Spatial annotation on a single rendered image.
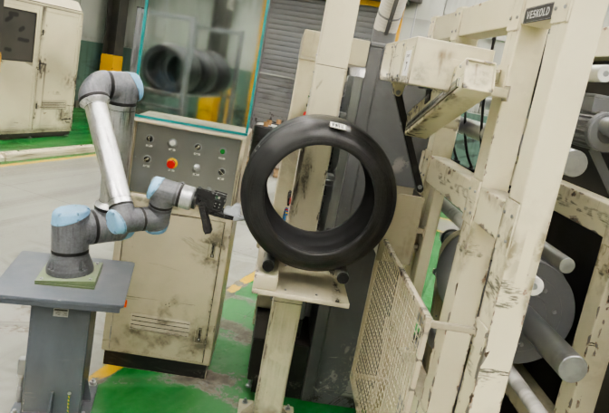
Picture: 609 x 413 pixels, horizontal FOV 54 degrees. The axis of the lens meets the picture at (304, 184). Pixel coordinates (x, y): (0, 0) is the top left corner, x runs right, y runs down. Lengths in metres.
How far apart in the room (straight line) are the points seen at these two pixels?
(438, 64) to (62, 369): 1.94
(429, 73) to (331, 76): 0.67
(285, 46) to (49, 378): 10.07
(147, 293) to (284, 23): 9.66
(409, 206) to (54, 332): 1.55
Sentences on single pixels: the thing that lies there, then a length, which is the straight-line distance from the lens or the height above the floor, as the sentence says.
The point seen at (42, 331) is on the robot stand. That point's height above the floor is 0.40.
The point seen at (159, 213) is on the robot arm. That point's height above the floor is 1.01.
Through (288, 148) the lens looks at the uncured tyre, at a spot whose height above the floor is 1.35.
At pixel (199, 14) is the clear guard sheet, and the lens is 2.85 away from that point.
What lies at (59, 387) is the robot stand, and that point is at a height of 0.15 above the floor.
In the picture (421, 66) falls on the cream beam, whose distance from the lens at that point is 1.88.
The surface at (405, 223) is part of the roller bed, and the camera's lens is 2.52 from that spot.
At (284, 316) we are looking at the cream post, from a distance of 2.68.
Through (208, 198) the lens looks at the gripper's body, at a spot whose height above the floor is 1.09.
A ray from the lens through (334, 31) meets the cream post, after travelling 2.47.
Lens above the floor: 1.62
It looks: 11 degrees down
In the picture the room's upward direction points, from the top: 10 degrees clockwise
